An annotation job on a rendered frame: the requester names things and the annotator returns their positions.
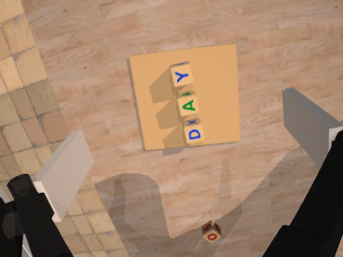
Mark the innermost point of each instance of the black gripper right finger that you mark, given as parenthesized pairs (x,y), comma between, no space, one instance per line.
(317,228)

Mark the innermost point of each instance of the wooden block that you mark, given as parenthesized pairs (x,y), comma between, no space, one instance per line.
(181,74)
(188,103)
(193,130)
(211,231)

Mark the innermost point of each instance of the orange flat mat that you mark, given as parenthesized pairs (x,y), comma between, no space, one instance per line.
(215,73)

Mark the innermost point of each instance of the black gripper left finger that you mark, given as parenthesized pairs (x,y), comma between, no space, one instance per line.
(55,184)

